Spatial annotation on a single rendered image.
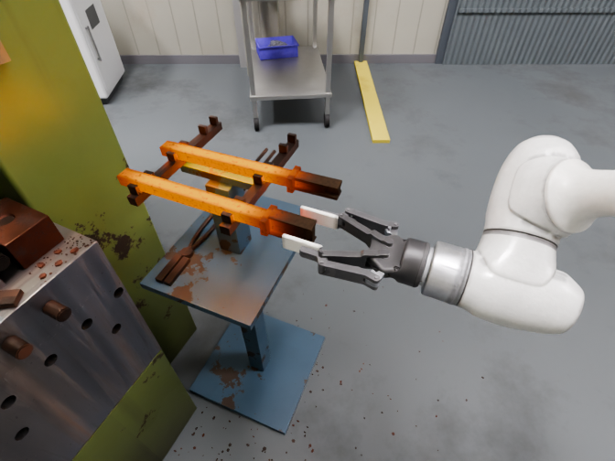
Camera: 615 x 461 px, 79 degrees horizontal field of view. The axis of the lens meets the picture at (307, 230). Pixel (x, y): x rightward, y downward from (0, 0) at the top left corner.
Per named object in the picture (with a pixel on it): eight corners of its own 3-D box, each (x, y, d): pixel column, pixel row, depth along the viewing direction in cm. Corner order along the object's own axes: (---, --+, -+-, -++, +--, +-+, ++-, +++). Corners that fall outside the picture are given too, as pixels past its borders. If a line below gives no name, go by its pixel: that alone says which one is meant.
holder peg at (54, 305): (74, 313, 67) (68, 305, 65) (62, 325, 66) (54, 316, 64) (59, 305, 69) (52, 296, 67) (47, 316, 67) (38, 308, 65)
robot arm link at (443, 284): (458, 273, 64) (423, 262, 65) (475, 237, 57) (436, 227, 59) (449, 316, 58) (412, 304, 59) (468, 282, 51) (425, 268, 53)
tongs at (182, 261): (265, 149, 128) (265, 146, 127) (276, 152, 127) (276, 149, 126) (156, 281, 89) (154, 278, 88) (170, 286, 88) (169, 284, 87)
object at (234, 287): (317, 215, 108) (317, 210, 107) (251, 330, 82) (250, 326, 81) (227, 190, 116) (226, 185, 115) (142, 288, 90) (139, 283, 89)
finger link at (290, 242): (322, 257, 62) (320, 260, 62) (284, 244, 64) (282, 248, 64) (322, 245, 60) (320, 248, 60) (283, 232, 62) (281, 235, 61)
